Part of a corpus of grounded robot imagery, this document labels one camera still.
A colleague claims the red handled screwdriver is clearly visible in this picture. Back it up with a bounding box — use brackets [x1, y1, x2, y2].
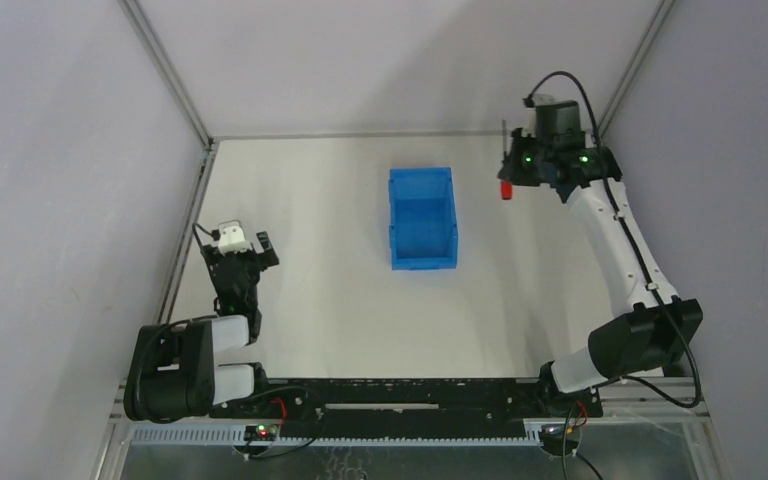
[498, 119, 513, 201]

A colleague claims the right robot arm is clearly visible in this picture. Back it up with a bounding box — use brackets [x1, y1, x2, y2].
[497, 97, 703, 409]

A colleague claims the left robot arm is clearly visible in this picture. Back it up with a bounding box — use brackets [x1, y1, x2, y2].
[123, 225, 280, 424]

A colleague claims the blue plastic bin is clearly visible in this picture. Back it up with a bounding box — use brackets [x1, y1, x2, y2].
[388, 167, 459, 270]

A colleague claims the left controller board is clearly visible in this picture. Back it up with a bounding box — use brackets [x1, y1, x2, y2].
[243, 423, 280, 443]

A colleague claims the controller board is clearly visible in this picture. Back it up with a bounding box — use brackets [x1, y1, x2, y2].
[243, 423, 280, 443]
[539, 426, 578, 457]

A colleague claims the right controller board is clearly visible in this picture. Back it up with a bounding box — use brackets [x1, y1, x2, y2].
[539, 426, 578, 457]

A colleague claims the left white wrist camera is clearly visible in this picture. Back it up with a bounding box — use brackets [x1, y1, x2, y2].
[217, 220, 253, 255]

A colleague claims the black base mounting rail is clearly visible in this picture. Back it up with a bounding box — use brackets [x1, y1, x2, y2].
[209, 378, 604, 442]

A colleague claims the aluminium frame base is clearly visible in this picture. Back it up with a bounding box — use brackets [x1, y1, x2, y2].
[93, 378, 728, 479]

